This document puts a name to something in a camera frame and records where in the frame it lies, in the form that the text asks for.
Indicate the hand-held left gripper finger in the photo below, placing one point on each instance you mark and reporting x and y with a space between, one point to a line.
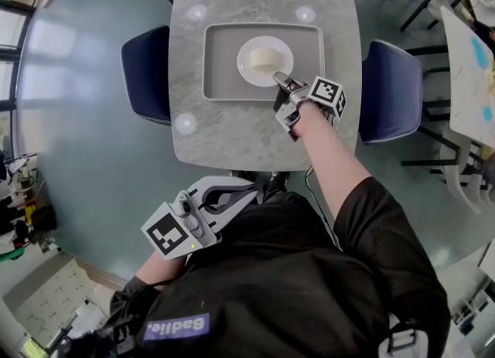
224 179
236 211

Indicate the person's black shirt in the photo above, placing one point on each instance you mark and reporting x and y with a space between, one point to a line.
278 271

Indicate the white storage rack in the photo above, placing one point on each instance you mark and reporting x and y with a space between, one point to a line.
473 306

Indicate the person's right shoe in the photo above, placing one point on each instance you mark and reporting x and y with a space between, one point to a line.
280 178

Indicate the person's left shoe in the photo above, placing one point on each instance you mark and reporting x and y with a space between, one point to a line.
241 175

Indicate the pale food block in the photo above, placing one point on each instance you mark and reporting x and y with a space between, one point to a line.
264 59

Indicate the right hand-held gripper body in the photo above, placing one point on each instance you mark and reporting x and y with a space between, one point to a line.
326 91

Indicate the grey marble dining table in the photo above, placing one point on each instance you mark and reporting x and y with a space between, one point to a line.
239 136

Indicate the white marble table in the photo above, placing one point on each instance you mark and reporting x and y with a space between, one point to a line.
464 97

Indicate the large blue coaster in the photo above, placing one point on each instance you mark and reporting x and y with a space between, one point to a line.
479 51

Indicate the small blue coaster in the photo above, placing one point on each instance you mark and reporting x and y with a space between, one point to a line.
488 113

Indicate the person's left forearm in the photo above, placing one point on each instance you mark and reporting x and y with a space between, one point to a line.
158 267

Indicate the white speckled counter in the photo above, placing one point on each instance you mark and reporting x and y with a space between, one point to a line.
42 302

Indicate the grey rectangular tray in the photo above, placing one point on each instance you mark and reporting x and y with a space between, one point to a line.
220 62

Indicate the cluttered equipment rack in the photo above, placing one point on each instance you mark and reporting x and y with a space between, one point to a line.
23 213

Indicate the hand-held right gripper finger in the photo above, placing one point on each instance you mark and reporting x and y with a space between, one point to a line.
280 101
282 79

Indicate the person's right forearm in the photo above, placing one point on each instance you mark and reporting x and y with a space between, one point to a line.
332 163

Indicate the white round plate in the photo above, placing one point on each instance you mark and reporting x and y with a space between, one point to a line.
247 72

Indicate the black framed window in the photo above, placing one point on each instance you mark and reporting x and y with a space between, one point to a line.
9 78

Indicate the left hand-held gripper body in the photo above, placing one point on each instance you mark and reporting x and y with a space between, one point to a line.
168 232

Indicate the person's shoe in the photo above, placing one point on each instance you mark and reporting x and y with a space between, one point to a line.
241 175
280 178

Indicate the white paper sheets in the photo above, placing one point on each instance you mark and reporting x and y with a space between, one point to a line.
91 316

